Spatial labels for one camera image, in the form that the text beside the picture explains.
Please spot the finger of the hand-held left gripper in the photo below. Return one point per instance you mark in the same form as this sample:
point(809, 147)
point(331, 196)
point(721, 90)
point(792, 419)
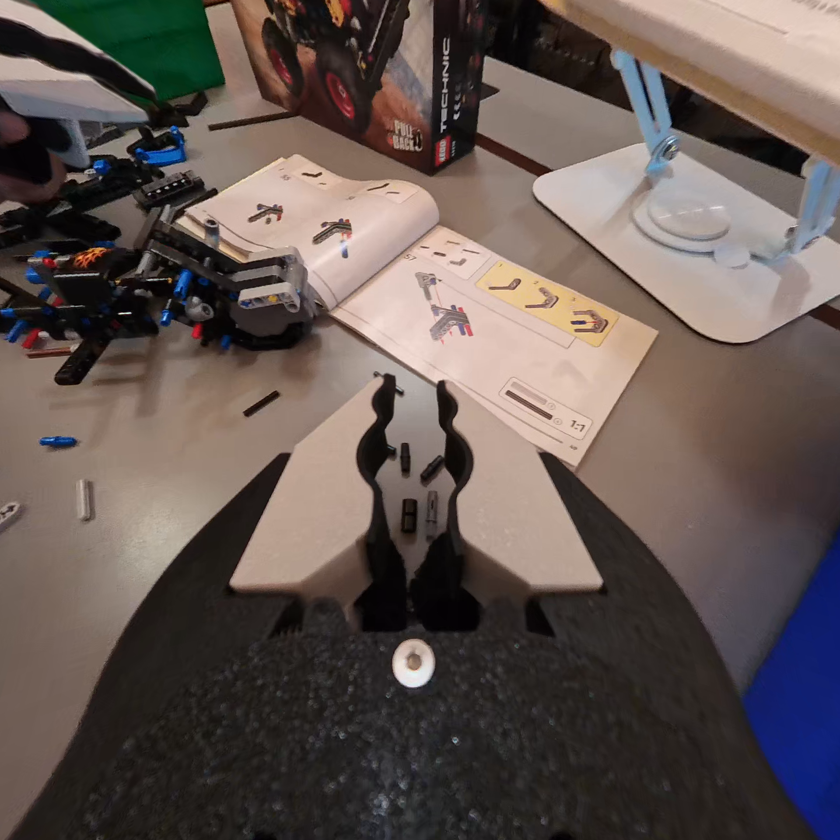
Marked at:
point(65, 95)
point(39, 19)

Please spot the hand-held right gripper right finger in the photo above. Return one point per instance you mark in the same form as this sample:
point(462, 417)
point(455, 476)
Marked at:
point(518, 525)

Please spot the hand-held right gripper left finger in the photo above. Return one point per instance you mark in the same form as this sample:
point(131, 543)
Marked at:
point(308, 518)

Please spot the pile of small toy pins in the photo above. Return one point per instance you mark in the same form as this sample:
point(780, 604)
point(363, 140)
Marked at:
point(409, 515)

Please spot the short black toy axle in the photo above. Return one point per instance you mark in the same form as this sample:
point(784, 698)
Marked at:
point(261, 403)

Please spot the light grey L-shaped toy beam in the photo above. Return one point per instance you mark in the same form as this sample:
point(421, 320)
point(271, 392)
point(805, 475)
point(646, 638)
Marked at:
point(8, 516)

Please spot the monster truck toy set box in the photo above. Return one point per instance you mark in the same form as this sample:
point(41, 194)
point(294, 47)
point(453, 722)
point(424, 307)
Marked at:
point(367, 79)

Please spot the person's left hand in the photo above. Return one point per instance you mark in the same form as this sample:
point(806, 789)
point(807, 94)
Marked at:
point(13, 124)

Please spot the pile of black toy beams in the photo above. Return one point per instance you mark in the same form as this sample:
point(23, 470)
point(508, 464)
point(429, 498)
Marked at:
point(98, 187)

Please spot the blue toy panel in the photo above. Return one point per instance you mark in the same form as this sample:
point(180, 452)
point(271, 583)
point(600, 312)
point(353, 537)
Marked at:
point(161, 156)

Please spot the stacked green plastic bins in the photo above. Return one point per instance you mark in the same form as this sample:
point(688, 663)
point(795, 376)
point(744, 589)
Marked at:
point(170, 46)

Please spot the long black toy axle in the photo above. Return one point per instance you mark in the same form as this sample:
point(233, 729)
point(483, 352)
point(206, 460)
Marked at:
point(249, 121)

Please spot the building instruction booklet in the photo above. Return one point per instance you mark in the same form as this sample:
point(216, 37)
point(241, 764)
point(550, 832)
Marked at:
point(525, 341)

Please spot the light grey toy axle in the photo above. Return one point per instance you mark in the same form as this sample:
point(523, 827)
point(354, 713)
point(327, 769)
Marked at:
point(83, 500)

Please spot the toy chassis with grey motor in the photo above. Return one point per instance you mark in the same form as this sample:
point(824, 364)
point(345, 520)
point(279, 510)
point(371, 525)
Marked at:
point(269, 289)

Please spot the blue toy pin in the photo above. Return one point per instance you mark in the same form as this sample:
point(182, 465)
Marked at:
point(59, 442)

